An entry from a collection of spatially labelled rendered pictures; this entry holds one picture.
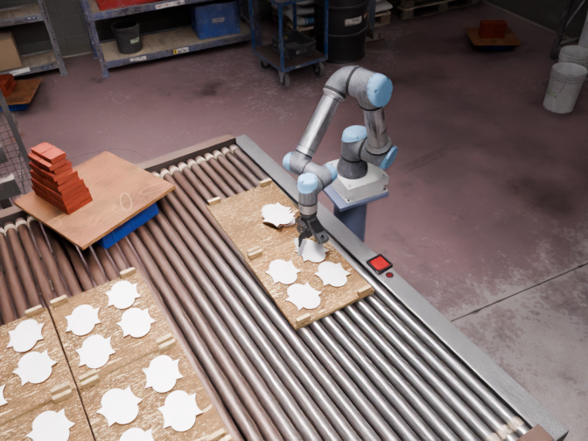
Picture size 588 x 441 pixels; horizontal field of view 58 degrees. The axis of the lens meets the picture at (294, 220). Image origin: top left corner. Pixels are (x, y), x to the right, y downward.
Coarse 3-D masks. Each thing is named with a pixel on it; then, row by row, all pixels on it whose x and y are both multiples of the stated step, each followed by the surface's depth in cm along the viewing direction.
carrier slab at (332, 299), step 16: (272, 256) 219; (288, 256) 218; (336, 256) 218; (256, 272) 212; (304, 272) 211; (352, 272) 211; (272, 288) 205; (288, 288) 205; (320, 288) 205; (336, 288) 205; (352, 288) 204; (288, 304) 199; (320, 304) 198; (336, 304) 198; (288, 320) 195
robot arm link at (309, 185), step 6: (306, 174) 200; (312, 174) 200; (300, 180) 198; (306, 180) 197; (312, 180) 197; (318, 180) 202; (300, 186) 198; (306, 186) 197; (312, 186) 198; (318, 186) 201; (300, 192) 200; (306, 192) 199; (312, 192) 199; (318, 192) 203; (300, 198) 202; (306, 198) 200; (312, 198) 201; (300, 204) 204; (306, 204) 202; (312, 204) 203
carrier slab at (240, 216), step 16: (256, 192) 252; (272, 192) 251; (208, 208) 244; (224, 208) 243; (240, 208) 243; (256, 208) 243; (224, 224) 235; (240, 224) 235; (256, 224) 234; (240, 240) 227; (256, 240) 227; (272, 240) 226; (288, 240) 226
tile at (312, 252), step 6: (306, 240) 224; (306, 246) 222; (312, 246) 221; (318, 246) 221; (306, 252) 219; (312, 252) 219; (318, 252) 219; (324, 252) 218; (306, 258) 216; (312, 258) 216; (318, 258) 216; (324, 258) 216
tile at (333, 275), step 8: (320, 264) 213; (328, 264) 213; (336, 264) 213; (320, 272) 210; (328, 272) 210; (336, 272) 210; (344, 272) 210; (328, 280) 207; (336, 280) 206; (344, 280) 206
